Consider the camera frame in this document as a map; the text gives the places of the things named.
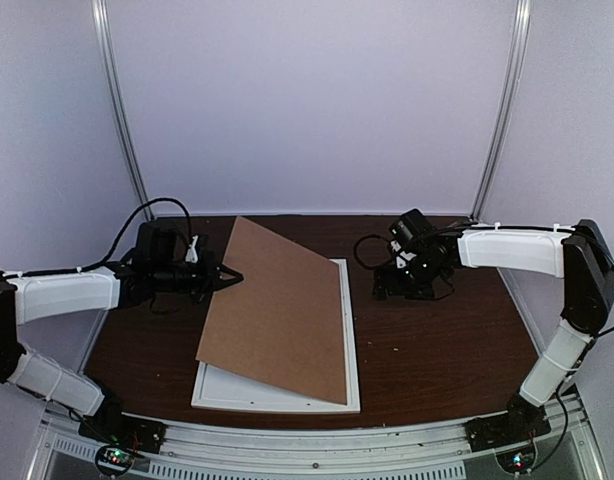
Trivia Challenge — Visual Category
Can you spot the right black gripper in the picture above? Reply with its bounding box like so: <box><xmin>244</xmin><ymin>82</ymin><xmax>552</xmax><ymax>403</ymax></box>
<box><xmin>374</xmin><ymin>254</ymin><xmax>447</xmax><ymax>300</ymax></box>

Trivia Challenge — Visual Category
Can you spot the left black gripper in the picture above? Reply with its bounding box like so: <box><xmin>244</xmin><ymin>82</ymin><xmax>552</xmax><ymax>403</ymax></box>
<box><xmin>152</xmin><ymin>248</ymin><xmax>243</xmax><ymax>304</ymax></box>

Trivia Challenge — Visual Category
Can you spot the brown fibreboard backing board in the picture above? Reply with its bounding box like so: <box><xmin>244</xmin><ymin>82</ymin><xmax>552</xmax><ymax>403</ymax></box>
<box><xmin>196</xmin><ymin>217</ymin><xmax>347</xmax><ymax>404</ymax></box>

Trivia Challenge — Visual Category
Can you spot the white picture frame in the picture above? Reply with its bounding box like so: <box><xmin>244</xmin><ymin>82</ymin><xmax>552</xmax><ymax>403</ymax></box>
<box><xmin>191</xmin><ymin>259</ymin><xmax>361</xmax><ymax>415</ymax></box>

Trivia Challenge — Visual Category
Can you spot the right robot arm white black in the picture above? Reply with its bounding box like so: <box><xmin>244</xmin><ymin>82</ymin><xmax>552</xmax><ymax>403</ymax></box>
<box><xmin>367</xmin><ymin>210</ymin><xmax>614</xmax><ymax>442</ymax></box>

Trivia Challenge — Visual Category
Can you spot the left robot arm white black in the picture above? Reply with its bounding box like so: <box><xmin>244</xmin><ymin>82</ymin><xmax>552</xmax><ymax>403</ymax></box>
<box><xmin>0</xmin><ymin>257</ymin><xmax>243</xmax><ymax>444</ymax></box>

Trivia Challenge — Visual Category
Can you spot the left controller board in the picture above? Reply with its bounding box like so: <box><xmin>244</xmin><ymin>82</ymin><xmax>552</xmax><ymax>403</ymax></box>
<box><xmin>94</xmin><ymin>445</ymin><xmax>137</xmax><ymax>477</ymax></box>

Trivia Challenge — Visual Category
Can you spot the controller board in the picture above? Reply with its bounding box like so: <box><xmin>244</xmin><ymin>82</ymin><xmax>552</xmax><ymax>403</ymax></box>
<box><xmin>94</xmin><ymin>445</ymin><xmax>137</xmax><ymax>477</ymax></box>
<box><xmin>496</xmin><ymin>445</ymin><xmax>537</xmax><ymax>475</ymax></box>

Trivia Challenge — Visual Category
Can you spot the right controller board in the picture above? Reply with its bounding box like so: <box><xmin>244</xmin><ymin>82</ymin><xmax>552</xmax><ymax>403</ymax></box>
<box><xmin>496</xmin><ymin>445</ymin><xmax>537</xmax><ymax>475</ymax></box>

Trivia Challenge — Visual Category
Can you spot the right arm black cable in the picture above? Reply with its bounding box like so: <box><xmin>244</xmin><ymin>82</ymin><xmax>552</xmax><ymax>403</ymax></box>
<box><xmin>353</xmin><ymin>234</ymin><xmax>398</xmax><ymax>274</ymax></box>

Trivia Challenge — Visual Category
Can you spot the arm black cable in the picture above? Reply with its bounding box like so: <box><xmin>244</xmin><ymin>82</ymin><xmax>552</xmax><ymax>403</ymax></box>
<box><xmin>71</xmin><ymin>197</ymin><xmax>193</xmax><ymax>274</ymax></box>
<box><xmin>353</xmin><ymin>234</ymin><xmax>398</xmax><ymax>274</ymax></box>

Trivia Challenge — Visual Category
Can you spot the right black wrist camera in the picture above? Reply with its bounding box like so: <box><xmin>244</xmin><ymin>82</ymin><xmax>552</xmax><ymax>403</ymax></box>
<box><xmin>389</xmin><ymin>208</ymin><xmax>433</xmax><ymax>246</ymax></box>

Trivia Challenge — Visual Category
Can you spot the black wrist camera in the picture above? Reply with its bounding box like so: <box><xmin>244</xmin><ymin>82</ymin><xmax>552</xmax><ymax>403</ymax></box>
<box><xmin>389</xmin><ymin>208</ymin><xmax>433</xmax><ymax>246</ymax></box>
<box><xmin>133</xmin><ymin>221</ymin><xmax>178</xmax><ymax>265</ymax></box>

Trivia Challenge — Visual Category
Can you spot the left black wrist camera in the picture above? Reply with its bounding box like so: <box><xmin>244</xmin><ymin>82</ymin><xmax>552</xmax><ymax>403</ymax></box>
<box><xmin>133</xmin><ymin>221</ymin><xmax>178</xmax><ymax>265</ymax></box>

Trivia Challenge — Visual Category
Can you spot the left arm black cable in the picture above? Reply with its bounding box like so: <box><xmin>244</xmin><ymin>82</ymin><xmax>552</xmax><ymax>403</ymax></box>
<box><xmin>71</xmin><ymin>197</ymin><xmax>193</xmax><ymax>274</ymax></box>

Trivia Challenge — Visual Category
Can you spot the front aluminium rail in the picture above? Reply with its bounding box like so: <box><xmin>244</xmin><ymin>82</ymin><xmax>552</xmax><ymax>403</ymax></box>
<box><xmin>31</xmin><ymin>394</ymin><xmax>603</xmax><ymax>480</ymax></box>

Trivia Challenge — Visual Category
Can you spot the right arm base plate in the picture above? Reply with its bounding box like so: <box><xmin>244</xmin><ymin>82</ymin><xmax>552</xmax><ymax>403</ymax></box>
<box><xmin>464</xmin><ymin>413</ymin><xmax>551</xmax><ymax>452</ymax></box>

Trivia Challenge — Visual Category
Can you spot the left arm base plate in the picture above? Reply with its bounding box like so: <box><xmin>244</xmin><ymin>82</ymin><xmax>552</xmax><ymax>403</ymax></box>
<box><xmin>78</xmin><ymin>409</ymin><xmax>166</xmax><ymax>454</ymax></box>

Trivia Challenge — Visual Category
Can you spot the right aluminium corner post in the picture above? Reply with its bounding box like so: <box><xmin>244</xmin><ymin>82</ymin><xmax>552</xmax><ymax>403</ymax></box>
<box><xmin>470</xmin><ymin>0</ymin><xmax>532</xmax><ymax>220</ymax></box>

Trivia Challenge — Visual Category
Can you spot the aluminium corner post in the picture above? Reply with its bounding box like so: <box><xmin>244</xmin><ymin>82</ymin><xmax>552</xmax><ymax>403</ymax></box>
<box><xmin>91</xmin><ymin>0</ymin><xmax>149</xmax><ymax>205</ymax></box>
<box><xmin>470</xmin><ymin>0</ymin><xmax>532</xmax><ymax>220</ymax></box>

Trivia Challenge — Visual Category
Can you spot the left aluminium corner post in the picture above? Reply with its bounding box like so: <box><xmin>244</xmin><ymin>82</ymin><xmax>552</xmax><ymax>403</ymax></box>
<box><xmin>91</xmin><ymin>0</ymin><xmax>149</xmax><ymax>205</ymax></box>

